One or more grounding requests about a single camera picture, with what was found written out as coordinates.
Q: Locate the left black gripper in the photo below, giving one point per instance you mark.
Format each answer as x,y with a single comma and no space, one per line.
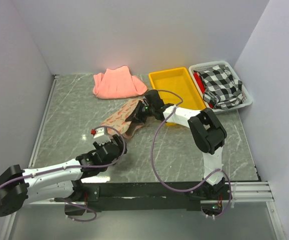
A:
121,143

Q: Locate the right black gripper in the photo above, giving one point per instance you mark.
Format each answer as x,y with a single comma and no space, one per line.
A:
137,113

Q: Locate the pink mesh laundry bag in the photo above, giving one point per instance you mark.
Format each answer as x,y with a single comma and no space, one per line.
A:
118,119

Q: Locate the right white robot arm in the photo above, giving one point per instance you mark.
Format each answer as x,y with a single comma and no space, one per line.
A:
207,131

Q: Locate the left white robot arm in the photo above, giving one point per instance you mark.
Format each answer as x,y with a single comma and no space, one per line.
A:
19,187

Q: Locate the pink pleated skirt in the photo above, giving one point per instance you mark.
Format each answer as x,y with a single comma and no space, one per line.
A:
118,83

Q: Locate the black base beam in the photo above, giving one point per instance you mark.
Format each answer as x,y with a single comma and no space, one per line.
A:
132,196

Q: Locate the yellow plastic tray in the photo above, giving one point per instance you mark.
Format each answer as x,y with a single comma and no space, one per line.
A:
175,86

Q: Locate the red cloth in basket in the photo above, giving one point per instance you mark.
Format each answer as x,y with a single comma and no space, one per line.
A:
199,81

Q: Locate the black white checkered cloth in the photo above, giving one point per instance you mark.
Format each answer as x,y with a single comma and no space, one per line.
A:
222,91

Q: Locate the white plastic basket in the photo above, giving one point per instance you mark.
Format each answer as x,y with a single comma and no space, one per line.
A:
246,98

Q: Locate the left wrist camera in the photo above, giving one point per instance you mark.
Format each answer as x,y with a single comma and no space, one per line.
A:
100,135

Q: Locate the aluminium rail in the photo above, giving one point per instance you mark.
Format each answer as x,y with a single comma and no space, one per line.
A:
257,191

